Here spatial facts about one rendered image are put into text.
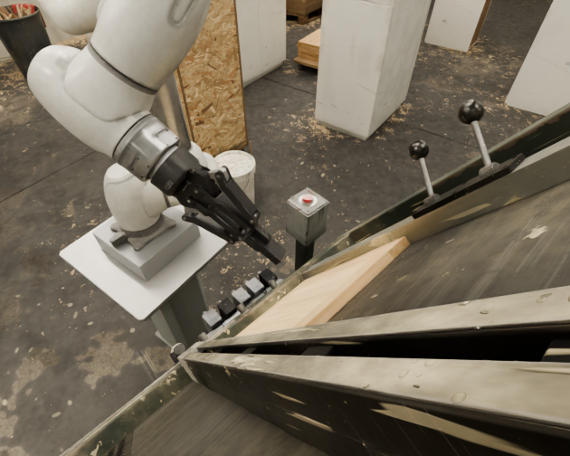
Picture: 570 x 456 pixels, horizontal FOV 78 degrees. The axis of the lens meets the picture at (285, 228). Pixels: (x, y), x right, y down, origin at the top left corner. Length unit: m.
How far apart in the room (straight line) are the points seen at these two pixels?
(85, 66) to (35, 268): 2.29
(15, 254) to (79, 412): 1.24
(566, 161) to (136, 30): 0.55
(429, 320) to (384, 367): 0.03
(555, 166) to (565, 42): 3.76
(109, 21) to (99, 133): 0.14
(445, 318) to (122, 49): 0.47
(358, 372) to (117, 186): 1.14
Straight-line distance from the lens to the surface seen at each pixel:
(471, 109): 0.64
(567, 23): 4.26
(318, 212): 1.31
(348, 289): 0.64
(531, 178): 0.58
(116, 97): 0.55
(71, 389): 2.20
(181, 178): 0.55
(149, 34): 0.52
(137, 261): 1.35
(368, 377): 0.17
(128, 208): 1.29
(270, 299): 1.09
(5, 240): 3.08
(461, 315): 0.17
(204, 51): 2.59
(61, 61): 0.60
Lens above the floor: 1.83
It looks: 47 degrees down
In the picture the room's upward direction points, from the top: straight up
